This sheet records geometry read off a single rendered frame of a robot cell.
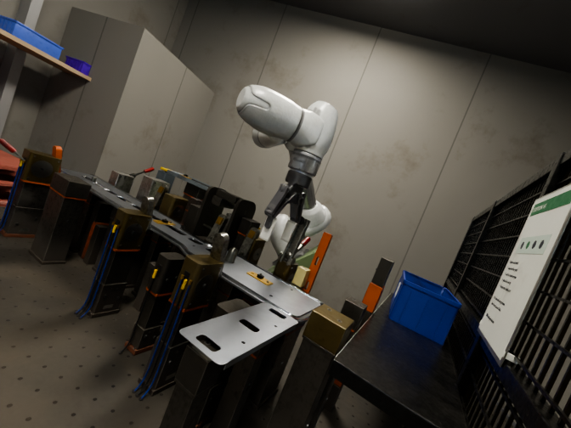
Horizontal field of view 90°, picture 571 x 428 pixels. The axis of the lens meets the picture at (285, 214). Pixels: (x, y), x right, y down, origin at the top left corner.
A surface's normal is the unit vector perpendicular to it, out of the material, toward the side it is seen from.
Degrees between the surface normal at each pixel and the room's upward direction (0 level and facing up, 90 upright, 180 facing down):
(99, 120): 90
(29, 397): 0
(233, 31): 90
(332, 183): 90
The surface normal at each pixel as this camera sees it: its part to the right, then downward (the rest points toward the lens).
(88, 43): -0.22, -0.01
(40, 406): 0.36, -0.93
